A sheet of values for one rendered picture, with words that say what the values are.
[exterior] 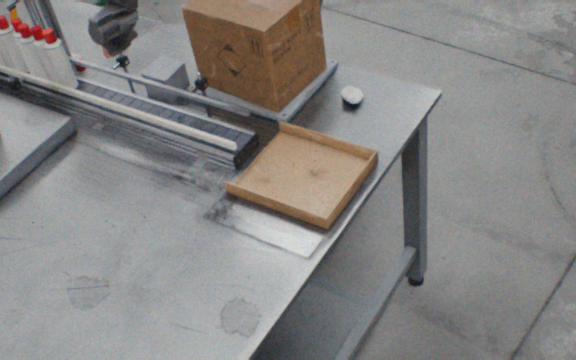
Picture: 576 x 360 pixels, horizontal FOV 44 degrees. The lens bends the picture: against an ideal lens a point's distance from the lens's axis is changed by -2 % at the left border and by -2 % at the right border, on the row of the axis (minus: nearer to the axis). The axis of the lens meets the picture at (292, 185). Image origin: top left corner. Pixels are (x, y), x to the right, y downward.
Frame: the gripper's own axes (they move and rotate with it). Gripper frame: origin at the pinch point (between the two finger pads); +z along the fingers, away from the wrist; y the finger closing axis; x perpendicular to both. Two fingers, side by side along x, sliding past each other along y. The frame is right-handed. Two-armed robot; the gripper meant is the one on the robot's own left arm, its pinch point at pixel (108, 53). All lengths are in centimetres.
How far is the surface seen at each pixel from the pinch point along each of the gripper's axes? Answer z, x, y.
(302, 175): -20, 60, -2
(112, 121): 18.1, 11.5, 4.2
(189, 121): 0.7, 28.4, -3.1
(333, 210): -32, 70, 8
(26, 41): 23.6, -24.4, 2.1
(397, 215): 49, 105, -71
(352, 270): 51, 104, -39
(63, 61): 20.6, -12.0, -0.1
